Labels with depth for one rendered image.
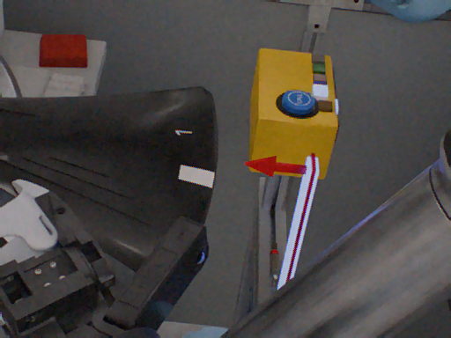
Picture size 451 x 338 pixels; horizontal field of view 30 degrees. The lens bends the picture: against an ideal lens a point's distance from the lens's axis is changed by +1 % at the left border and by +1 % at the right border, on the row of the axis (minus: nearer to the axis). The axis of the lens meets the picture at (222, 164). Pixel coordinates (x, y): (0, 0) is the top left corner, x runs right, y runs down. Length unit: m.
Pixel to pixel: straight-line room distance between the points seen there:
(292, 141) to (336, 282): 0.49
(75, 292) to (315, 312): 0.17
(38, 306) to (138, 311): 0.07
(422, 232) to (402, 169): 1.21
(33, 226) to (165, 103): 0.22
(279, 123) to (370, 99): 0.61
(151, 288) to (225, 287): 1.35
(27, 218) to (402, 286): 0.30
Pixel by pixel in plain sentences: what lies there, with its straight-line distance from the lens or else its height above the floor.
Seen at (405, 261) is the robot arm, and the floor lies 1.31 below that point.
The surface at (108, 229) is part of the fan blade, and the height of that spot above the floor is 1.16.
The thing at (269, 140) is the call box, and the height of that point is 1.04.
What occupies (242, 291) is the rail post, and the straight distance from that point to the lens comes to 1.38.
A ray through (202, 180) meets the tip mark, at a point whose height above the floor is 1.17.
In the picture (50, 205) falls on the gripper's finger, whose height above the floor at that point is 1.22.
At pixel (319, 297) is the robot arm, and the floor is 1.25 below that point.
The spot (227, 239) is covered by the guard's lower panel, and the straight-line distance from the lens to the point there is 1.86.
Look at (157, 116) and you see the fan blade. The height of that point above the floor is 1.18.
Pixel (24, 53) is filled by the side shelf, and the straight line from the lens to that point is 1.48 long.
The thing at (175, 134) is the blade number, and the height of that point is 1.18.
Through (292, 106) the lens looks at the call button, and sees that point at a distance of 1.03.
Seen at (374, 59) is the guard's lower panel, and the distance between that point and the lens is 1.57.
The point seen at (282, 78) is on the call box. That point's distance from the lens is 1.09.
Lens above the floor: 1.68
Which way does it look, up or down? 41 degrees down
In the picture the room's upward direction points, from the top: 8 degrees clockwise
